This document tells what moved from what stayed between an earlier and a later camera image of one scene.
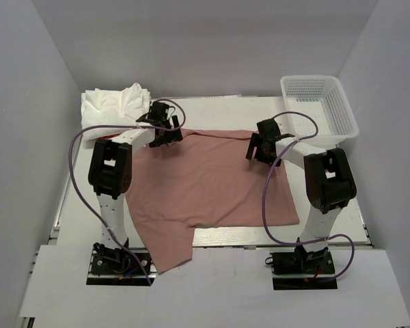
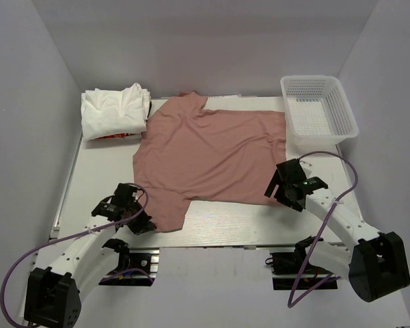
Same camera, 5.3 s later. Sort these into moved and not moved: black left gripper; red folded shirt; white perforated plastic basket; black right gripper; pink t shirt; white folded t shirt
Moved: pink t shirt; black left gripper; black right gripper
Not moved: red folded shirt; white perforated plastic basket; white folded t shirt
